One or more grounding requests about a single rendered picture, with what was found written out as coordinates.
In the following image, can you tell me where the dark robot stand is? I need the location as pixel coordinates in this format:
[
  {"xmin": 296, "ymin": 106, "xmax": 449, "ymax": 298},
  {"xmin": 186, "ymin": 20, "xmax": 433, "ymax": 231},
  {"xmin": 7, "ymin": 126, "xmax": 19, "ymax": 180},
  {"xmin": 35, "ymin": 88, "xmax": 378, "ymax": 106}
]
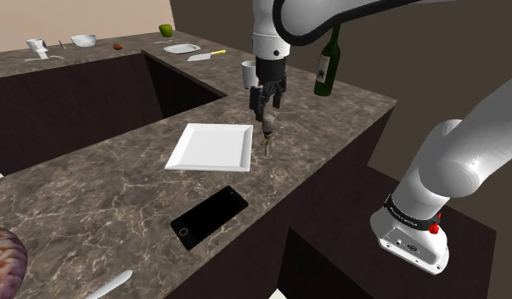
[{"xmin": 277, "ymin": 164, "xmax": 498, "ymax": 299}]

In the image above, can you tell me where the white square plate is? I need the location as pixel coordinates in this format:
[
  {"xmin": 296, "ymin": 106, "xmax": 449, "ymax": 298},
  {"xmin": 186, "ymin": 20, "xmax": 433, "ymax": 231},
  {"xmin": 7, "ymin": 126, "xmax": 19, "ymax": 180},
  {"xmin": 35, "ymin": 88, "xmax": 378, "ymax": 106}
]
[{"xmin": 164, "ymin": 122, "xmax": 255, "ymax": 173}]

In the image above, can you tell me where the white mug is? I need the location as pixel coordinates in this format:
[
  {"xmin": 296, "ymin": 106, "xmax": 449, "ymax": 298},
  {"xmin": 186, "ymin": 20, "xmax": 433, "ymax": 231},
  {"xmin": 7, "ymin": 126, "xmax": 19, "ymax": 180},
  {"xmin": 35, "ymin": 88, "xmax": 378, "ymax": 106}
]
[{"xmin": 240, "ymin": 59, "xmax": 259, "ymax": 90}]

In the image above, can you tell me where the yellow handled cleaver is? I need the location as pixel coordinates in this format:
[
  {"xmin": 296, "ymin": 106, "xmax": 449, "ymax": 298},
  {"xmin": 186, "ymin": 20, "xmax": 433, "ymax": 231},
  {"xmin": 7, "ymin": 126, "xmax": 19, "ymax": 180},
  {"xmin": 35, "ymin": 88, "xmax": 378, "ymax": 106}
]
[{"xmin": 186, "ymin": 48, "xmax": 228, "ymax": 63}]

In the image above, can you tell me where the grey brown corkscrew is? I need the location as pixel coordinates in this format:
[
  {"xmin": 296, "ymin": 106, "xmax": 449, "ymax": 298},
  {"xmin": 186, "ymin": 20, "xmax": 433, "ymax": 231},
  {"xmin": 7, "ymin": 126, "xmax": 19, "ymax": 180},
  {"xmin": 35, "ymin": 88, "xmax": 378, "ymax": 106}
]
[{"xmin": 261, "ymin": 114, "xmax": 276, "ymax": 157}]

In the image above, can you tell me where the green wine bottle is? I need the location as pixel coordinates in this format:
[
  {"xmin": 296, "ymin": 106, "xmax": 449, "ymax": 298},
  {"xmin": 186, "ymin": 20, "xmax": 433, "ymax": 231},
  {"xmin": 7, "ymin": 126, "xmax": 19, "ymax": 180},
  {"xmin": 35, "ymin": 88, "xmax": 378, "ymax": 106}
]
[{"xmin": 313, "ymin": 24, "xmax": 342, "ymax": 98}]

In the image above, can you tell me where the purple cabbage half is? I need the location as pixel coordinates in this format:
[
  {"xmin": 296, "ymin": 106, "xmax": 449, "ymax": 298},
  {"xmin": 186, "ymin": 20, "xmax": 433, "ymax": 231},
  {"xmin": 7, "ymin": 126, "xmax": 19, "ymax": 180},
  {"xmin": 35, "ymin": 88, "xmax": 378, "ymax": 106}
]
[{"xmin": 0, "ymin": 226, "xmax": 29, "ymax": 299}]

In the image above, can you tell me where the white bowl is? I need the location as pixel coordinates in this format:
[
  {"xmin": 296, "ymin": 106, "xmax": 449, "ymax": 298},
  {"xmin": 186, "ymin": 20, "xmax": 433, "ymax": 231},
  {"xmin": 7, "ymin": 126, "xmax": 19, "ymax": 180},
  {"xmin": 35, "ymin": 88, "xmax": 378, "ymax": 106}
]
[{"xmin": 70, "ymin": 33, "xmax": 98, "ymax": 48}]

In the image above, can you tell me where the white ladle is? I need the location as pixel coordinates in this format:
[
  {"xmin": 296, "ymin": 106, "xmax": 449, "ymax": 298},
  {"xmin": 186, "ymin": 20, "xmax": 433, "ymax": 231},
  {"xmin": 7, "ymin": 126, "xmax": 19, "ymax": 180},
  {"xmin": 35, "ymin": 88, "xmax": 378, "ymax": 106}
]
[{"xmin": 24, "ymin": 54, "xmax": 65, "ymax": 63}]

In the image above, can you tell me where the white oval plate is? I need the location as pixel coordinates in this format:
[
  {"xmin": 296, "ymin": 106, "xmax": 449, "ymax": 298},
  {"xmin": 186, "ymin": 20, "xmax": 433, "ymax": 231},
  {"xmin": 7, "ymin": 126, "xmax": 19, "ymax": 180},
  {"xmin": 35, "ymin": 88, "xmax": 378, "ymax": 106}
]
[{"xmin": 163, "ymin": 42, "xmax": 202, "ymax": 55}]

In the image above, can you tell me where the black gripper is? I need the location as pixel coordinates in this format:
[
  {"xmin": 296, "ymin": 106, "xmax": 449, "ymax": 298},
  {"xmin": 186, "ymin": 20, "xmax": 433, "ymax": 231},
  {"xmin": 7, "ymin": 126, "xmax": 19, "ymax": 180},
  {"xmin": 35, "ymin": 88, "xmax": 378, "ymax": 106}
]
[{"xmin": 248, "ymin": 56, "xmax": 289, "ymax": 123}]

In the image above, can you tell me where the black phone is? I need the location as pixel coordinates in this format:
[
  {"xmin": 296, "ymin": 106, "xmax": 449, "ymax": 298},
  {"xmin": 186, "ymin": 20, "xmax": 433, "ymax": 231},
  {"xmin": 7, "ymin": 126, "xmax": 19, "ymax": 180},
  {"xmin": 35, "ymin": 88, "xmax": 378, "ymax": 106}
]
[{"xmin": 169, "ymin": 185, "xmax": 250, "ymax": 251}]

